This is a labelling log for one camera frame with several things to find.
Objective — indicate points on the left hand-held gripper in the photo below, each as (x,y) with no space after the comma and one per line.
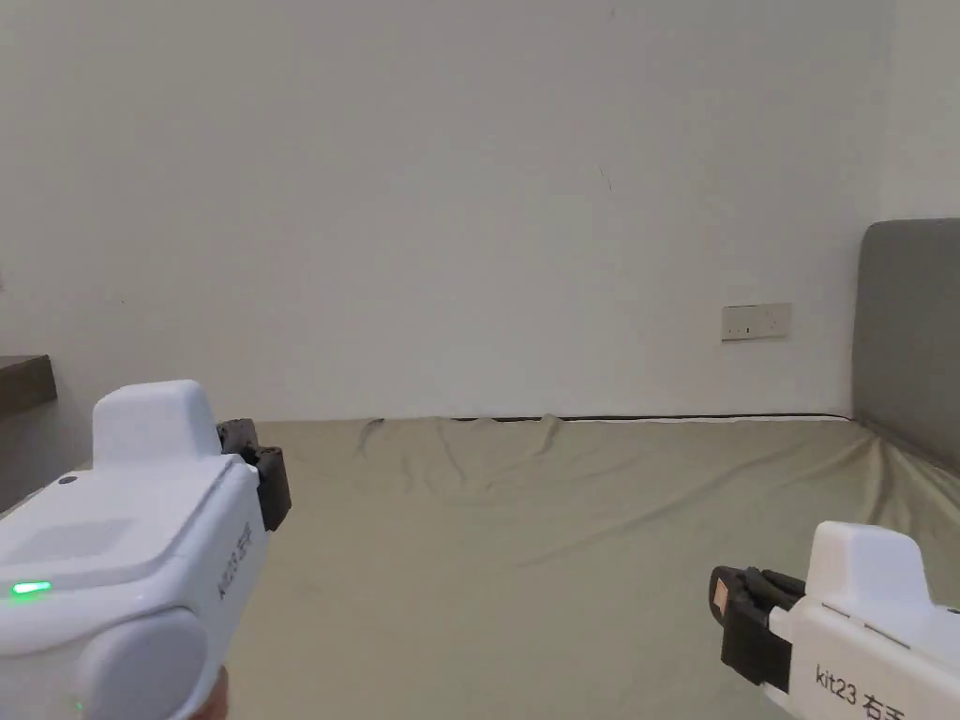
(127,540)

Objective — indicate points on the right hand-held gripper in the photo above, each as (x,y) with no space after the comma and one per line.
(870,637)

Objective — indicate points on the person's left hand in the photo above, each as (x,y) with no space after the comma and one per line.
(217,694)

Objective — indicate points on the bed with pale green sheet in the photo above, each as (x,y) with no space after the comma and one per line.
(525,570)

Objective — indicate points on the grey padded headboard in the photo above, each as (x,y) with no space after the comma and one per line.
(911,337)

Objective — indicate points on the beige wall socket panel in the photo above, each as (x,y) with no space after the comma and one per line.
(756,322)

